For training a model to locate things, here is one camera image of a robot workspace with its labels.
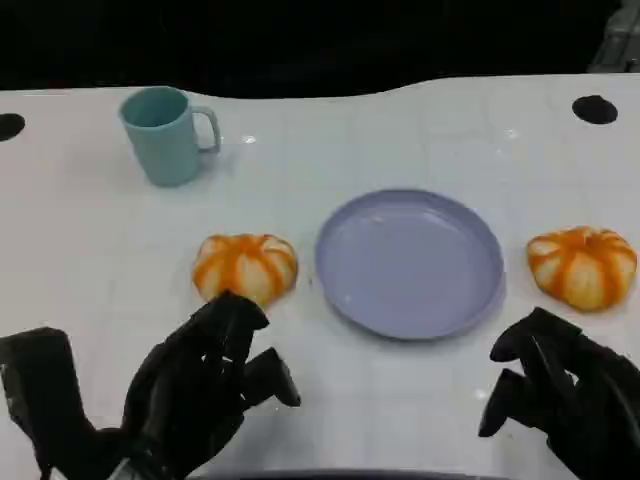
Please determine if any grey background machine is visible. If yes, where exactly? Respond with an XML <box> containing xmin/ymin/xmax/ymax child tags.
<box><xmin>587</xmin><ymin>0</ymin><xmax>640</xmax><ymax>74</ymax></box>

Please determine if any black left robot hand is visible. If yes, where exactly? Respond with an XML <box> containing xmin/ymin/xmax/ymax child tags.
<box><xmin>0</xmin><ymin>289</ymin><xmax>303</xmax><ymax>480</ymax></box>

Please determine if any pale green mug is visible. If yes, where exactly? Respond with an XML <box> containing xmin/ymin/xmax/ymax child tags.
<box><xmin>118</xmin><ymin>85</ymin><xmax>223</xmax><ymax>188</ymax></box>

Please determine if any lilac plate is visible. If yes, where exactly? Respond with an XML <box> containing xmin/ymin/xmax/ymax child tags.
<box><xmin>314</xmin><ymin>188</ymin><xmax>505</xmax><ymax>342</ymax></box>

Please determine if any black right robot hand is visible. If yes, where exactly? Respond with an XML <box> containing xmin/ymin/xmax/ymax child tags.
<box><xmin>477</xmin><ymin>306</ymin><xmax>640</xmax><ymax>480</ymax></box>

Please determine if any orange and white bread roll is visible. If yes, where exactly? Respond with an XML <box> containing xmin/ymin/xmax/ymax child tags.
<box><xmin>192</xmin><ymin>233</ymin><xmax>299</xmax><ymax>307</ymax></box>
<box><xmin>526</xmin><ymin>226</ymin><xmax>639</xmax><ymax>314</ymax></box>

